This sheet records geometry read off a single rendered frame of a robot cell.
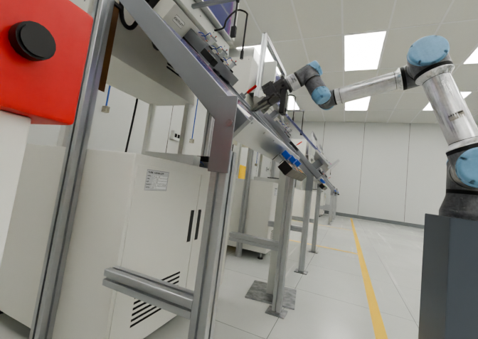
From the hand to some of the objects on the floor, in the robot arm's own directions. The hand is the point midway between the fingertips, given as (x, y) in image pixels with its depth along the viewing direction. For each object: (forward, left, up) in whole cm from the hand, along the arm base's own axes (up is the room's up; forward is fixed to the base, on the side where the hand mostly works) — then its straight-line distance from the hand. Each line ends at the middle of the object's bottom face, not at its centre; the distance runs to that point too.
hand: (254, 110), depth 123 cm
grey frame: (+10, +24, -94) cm, 97 cm away
